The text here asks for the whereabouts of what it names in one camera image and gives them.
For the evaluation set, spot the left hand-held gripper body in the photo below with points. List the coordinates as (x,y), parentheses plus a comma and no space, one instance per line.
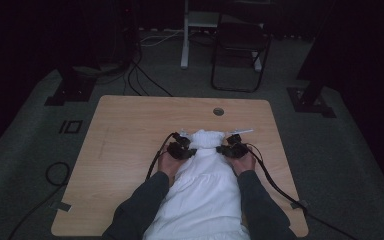
(177,150)

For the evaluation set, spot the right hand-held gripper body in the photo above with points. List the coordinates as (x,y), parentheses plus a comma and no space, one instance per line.
(236,150)

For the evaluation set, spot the white tiered skirt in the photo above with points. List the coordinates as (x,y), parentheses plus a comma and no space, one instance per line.
(203,193)

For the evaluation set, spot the person's left hand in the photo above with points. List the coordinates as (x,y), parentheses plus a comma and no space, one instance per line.
(168,165)

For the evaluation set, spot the grey table grommet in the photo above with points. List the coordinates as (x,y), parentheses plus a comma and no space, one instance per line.
(218,111)

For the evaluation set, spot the grey tape strip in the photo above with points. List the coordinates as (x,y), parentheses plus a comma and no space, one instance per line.
(61,206)
(298,204)

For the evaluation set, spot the black stand base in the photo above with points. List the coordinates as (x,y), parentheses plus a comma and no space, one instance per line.
(71,91)
(310,103)

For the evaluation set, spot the black folding chair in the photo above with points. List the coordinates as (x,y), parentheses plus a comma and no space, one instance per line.
(240,43)

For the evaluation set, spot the white metal desk frame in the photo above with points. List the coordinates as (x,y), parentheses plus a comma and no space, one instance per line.
(185,43)

